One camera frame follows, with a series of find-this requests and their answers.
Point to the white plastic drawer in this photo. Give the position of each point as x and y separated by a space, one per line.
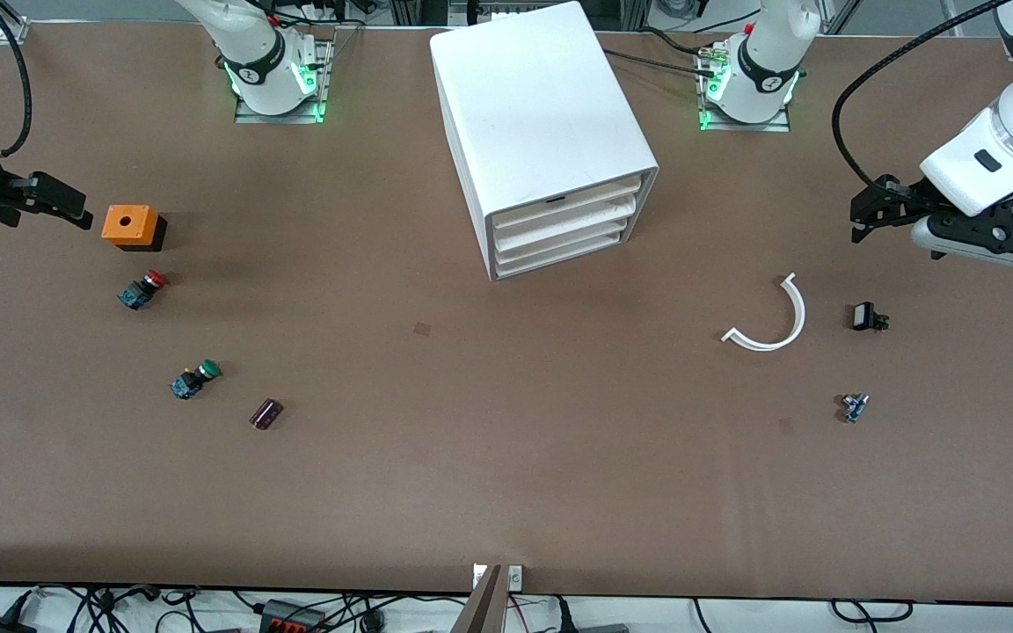
577 207
564 257
564 242
568 226

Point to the red push button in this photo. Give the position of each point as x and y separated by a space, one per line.
142 290

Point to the green push button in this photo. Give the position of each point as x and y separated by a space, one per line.
194 380

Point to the white drawer cabinet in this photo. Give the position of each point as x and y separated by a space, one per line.
542 105

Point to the orange box with hole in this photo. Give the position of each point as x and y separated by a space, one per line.
127 224

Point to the white curved plastic piece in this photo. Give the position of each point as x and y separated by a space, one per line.
795 321

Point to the small blue electronic component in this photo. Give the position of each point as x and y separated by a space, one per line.
854 407

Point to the dark cylindrical capacitor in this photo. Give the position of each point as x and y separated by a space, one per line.
266 413

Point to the black power adapter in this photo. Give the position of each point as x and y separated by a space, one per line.
1 625

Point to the small black switch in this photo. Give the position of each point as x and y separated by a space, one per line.
865 316

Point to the aluminium frame corner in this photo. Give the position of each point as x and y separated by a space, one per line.
16 33

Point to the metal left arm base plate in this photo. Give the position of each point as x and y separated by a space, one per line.
748 127

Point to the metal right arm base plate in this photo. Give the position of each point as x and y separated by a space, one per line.
282 116

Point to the small white bracket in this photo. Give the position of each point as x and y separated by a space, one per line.
479 576
515 577

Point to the grey slanted post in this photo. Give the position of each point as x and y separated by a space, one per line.
482 611

